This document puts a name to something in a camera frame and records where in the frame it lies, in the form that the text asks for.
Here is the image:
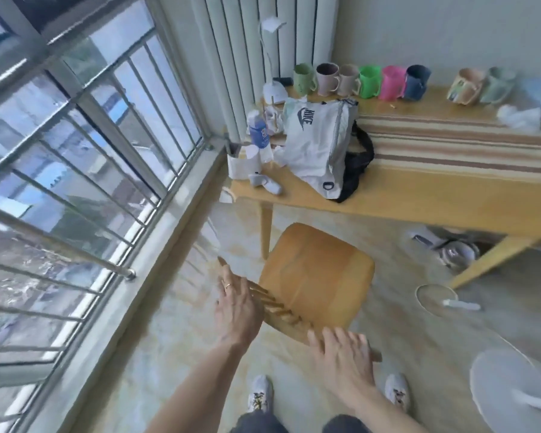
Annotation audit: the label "wooden chair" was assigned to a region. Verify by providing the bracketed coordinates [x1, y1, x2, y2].
[217, 223, 383, 364]

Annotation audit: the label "person's white right shoe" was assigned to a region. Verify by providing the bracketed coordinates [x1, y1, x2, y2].
[384, 373, 410, 412]

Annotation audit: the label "bright green mug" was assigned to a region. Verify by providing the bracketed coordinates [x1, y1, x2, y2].
[358, 65, 383, 100]

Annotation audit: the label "person's dark blue trousers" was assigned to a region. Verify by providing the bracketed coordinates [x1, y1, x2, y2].
[229, 410, 371, 433]

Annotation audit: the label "metal window railing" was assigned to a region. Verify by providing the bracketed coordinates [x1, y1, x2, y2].
[0, 35, 209, 433]

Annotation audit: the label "pink mug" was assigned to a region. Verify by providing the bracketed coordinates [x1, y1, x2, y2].
[381, 65, 408, 102]

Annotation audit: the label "white radiator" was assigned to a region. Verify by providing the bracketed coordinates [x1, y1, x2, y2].
[188, 0, 340, 146]

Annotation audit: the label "person's right forearm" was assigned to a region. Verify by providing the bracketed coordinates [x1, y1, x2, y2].
[343, 391, 439, 433]

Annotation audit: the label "white fan base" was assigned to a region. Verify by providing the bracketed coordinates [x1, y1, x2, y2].
[469, 348, 541, 433]

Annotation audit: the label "person's white left shoe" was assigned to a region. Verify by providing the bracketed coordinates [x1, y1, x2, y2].
[247, 374, 274, 414]

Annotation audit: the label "person's left forearm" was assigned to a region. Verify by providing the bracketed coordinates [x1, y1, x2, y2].
[145, 337, 254, 433]

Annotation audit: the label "white desk lamp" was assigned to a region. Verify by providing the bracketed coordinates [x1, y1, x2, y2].
[258, 15, 290, 104]

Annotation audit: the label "person's white shoe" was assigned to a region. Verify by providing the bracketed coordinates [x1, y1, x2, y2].
[247, 374, 274, 414]
[384, 373, 410, 412]

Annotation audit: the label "wooden table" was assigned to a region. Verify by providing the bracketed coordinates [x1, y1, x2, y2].
[229, 84, 541, 290]

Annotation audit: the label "person's right hand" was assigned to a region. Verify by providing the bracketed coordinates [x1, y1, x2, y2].
[307, 327, 377, 412]

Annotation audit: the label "person's left hand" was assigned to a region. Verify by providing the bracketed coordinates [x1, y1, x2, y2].
[215, 264, 265, 351]

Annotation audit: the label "white crumpled tissue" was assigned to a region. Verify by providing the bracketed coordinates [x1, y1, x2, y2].
[495, 103, 541, 132]

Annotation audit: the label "white paper cup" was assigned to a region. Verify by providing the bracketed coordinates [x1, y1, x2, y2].
[227, 144, 262, 180]

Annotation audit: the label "patterned beige mug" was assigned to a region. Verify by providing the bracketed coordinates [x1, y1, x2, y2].
[446, 68, 486, 107]

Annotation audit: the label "white and black drawstring bag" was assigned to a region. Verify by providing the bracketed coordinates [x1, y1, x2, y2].
[277, 97, 375, 204]

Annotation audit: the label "light green mug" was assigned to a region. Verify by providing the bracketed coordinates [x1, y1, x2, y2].
[292, 63, 317, 97]

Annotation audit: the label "grey mug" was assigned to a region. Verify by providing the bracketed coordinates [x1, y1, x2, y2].
[315, 62, 341, 97]

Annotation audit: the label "light blue tissue box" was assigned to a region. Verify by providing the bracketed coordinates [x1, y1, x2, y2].
[516, 76, 541, 114]

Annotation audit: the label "small white bottle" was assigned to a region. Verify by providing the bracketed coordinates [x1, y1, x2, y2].
[247, 172, 283, 196]

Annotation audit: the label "white bottle with blue label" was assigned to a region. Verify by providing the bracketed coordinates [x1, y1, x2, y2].
[246, 110, 274, 163]

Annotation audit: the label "striped table runner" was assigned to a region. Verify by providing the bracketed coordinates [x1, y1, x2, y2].
[270, 112, 541, 186]

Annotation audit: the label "grey window frame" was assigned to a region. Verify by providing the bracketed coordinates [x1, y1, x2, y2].
[0, 0, 218, 433]

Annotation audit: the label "pale green mug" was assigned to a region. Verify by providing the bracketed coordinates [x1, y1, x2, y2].
[480, 67, 517, 105]

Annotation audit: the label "dark blue mug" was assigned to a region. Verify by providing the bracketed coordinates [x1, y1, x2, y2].
[403, 64, 432, 102]

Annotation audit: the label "white crumpled wrapper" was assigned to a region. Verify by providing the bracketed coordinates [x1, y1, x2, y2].
[263, 102, 290, 135]

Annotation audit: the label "grey appliance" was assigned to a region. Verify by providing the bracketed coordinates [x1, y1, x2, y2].
[403, 229, 481, 272]

